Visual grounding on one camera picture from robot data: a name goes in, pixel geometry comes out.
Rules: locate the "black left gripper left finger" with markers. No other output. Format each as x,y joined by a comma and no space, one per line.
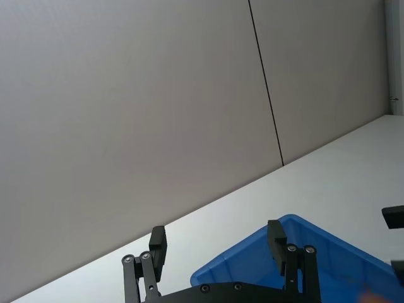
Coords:
158,252

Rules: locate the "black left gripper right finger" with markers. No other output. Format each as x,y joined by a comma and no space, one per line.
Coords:
277,249

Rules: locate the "blue plastic bin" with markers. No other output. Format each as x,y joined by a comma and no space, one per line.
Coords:
246,262

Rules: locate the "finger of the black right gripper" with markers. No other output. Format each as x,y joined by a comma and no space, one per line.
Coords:
394,217
399,268

